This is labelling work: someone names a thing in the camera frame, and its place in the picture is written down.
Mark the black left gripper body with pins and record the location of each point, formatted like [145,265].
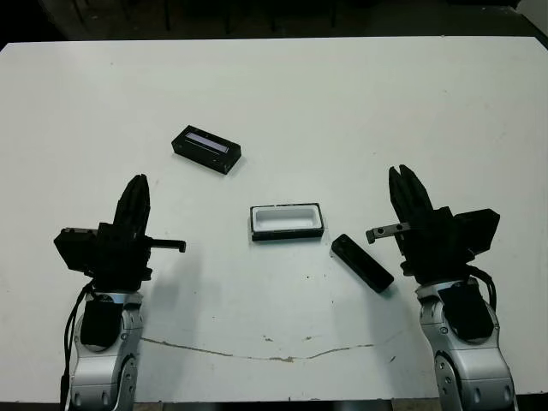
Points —
[120,257]

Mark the black box base white insert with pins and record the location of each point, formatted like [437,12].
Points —
[284,218]

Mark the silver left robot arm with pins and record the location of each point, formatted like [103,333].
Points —
[107,368]

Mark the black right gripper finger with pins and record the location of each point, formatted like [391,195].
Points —
[417,201]
[397,192]

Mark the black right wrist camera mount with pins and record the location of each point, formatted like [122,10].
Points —
[477,231]

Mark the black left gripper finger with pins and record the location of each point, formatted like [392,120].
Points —
[128,205]
[144,210]

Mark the slim black camera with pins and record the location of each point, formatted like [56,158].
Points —
[361,263]

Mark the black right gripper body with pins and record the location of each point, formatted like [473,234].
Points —
[432,252]

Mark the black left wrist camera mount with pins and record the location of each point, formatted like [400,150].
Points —
[77,250]

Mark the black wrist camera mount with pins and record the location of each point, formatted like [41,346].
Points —
[77,250]
[477,231]

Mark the black box lid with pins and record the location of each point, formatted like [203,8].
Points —
[205,156]

